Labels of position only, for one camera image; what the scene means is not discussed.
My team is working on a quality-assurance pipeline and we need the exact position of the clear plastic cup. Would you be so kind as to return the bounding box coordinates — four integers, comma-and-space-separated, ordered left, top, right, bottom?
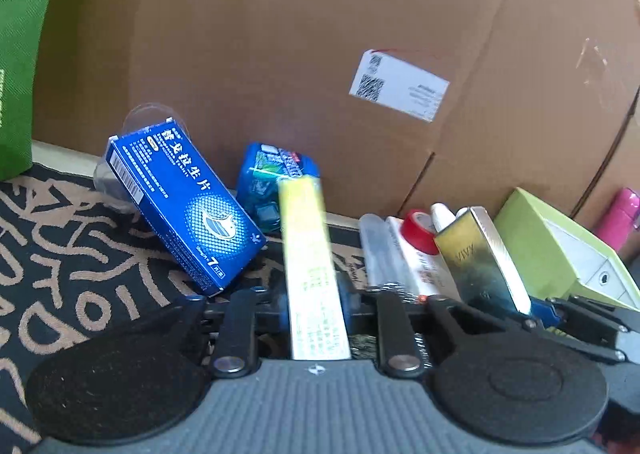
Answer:
94, 103, 188, 215

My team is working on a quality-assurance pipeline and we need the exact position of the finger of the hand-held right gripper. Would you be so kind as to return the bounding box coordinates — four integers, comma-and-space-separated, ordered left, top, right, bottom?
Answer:
547, 296, 640, 335
520, 301, 628, 366

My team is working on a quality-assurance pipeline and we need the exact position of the large cardboard box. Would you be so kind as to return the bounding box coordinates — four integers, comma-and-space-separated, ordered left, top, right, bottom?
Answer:
30, 0, 640, 231

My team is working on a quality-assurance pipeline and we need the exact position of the blue gum container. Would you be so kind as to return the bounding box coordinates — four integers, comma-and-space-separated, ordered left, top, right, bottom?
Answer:
236, 142, 321, 235

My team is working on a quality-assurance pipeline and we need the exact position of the white shipping label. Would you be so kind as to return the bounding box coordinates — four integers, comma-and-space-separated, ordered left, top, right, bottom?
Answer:
348, 49, 451, 122

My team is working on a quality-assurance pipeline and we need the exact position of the blue medicine box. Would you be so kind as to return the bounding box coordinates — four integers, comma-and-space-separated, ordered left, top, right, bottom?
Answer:
105, 121, 268, 297

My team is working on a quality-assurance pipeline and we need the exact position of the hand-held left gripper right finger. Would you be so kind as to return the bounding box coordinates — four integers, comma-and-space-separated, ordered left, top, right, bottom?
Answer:
340, 279, 506, 380

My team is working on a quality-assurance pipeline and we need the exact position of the light green storage box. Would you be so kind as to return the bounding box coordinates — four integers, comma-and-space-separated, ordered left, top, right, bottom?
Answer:
492, 187, 640, 313

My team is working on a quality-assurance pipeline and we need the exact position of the white tube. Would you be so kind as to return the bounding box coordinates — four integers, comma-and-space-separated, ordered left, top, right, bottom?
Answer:
431, 203, 458, 236

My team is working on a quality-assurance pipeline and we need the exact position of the green fabric bag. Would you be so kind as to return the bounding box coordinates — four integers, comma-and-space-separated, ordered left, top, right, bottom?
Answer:
0, 0, 71, 181

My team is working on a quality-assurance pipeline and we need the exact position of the gold box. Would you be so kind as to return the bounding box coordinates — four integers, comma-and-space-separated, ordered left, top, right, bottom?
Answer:
432, 206, 532, 319

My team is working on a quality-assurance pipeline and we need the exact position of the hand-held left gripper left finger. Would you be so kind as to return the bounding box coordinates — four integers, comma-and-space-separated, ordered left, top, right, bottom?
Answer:
170, 286, 291, 381

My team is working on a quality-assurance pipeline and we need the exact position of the black tan patterned mat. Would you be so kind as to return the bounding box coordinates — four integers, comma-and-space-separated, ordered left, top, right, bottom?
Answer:
0, 161, 381, 454

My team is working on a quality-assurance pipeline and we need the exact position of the pink bottle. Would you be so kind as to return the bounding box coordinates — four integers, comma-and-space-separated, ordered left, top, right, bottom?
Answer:
595, 187, 640, 253

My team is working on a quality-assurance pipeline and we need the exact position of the long yellow white box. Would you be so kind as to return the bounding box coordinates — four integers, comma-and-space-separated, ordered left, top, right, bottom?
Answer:
276, 174, 353, 361

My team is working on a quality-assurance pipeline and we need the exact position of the red tape roll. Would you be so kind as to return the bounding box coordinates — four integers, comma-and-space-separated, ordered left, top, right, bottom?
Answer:
402, 209, 444, 255

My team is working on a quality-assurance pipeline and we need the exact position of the clear plastic toothpick packet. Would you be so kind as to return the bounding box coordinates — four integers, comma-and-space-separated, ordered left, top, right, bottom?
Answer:
357, 213, 426, 296

